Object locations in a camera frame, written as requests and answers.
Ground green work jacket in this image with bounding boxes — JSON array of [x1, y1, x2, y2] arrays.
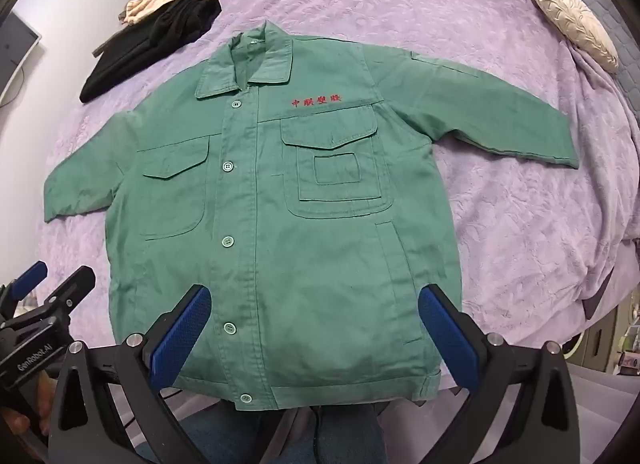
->
[[42, 20, 581, 417]]

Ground white textured pillow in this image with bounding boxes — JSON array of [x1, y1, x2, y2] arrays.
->
[[529, 0, 620, 74]]

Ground black cable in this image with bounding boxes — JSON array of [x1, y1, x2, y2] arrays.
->
[[311, 406, 328, 464]]

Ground person's legs in jeans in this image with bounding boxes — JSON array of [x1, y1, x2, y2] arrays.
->
[[175, 396, 401, 464]]

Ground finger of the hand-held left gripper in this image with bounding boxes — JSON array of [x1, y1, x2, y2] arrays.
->
[[34, 267, 97, 327], [0, 261, 49, 306]]

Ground purple blanket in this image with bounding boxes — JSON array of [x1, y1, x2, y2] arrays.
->
[[0, 0, 640, 425]]

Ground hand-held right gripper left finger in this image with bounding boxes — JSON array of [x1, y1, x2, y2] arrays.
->
[[48, 284, 213, 464]]

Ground person's left hand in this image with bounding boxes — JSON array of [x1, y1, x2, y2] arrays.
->
[[0, 369, 57, 452]]

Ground white-framed monitor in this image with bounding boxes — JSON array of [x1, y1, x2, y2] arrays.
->
[[0, 12, 42, 105]]

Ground colourful packets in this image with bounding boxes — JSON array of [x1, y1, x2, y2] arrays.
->
[[616, 301, 640, 372]]

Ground black folded garment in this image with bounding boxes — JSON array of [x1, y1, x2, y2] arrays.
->
[[79, 0, 222, 104]]

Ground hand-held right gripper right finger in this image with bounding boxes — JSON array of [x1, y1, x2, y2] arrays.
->
[[417, 284, 581, 464]]

